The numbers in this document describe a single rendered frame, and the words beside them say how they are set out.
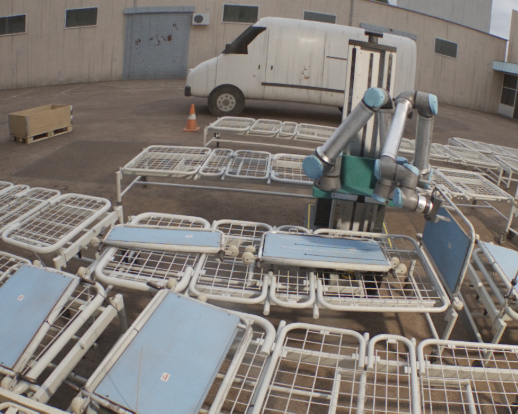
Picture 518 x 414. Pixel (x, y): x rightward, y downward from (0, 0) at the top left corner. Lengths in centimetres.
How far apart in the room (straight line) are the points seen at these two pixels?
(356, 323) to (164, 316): 144
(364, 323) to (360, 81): 164
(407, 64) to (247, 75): 384
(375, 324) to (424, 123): 134
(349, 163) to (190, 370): 189
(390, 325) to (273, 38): 742
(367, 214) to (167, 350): 196
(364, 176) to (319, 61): 657
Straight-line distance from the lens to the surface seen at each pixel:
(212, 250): 230
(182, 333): 163
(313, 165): 252
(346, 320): 274
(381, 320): 281
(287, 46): 917
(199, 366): 151
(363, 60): 285
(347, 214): 307
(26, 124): 777
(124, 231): 253
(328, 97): 939
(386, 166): 204
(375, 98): 232
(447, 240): 238
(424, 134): 251
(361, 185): 291
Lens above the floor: 163
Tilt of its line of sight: 23 degrees down
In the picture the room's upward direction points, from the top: 5 degrees clockwise
